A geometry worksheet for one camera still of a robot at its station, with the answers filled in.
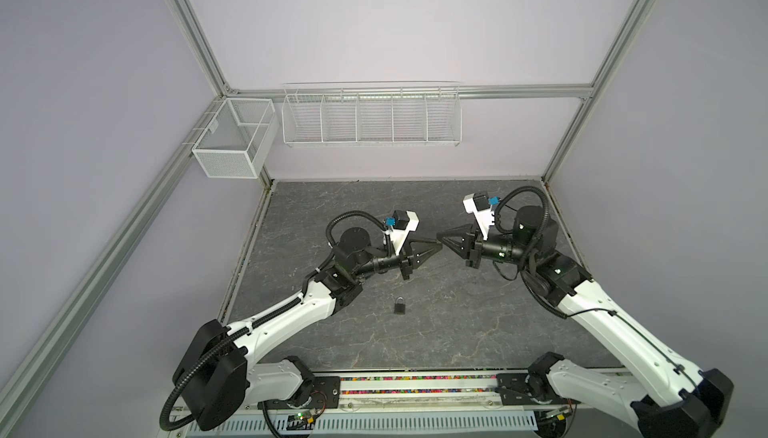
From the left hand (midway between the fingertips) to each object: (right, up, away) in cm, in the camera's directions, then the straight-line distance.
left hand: (440, 250), depth 65 cm
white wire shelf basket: (-18, +41, +34) cm, 56 cm away
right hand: (-1, +3, 0) cm, 3 cm away
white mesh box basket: (-64, +32, +34) cm, 79 cm away
